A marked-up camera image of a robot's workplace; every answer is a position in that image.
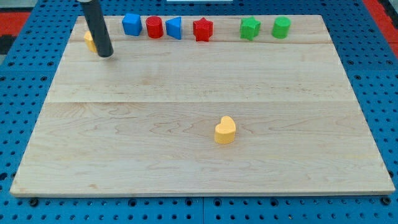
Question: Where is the yellow heart block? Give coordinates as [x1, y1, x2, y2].
[214, 116, 236, 144]

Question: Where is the light wooden board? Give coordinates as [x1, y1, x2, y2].
[10, 15, 395, 198]

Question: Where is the red star block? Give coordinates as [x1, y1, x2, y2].
[193, 17, 213, 42]

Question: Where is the blue triangle block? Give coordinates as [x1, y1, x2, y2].
[165, 17, 182, 40]

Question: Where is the red cylinder block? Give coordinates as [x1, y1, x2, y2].
[146, 16, 164, 39]

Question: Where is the green star block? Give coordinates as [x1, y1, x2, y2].
[239, 16, 261, 40]

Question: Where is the blue cube block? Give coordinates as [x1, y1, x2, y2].
[122, 13, 142, 36]

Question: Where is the green cylinder block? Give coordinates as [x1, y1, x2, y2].
[272, 16, 291, 39]

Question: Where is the yellow hexagon block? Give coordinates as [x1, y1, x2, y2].
[84, 31, 97, 53]

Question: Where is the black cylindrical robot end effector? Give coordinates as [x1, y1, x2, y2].
[78, 0, 114, 58]

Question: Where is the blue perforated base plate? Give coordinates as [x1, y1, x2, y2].
[1, 1, 397, 223]

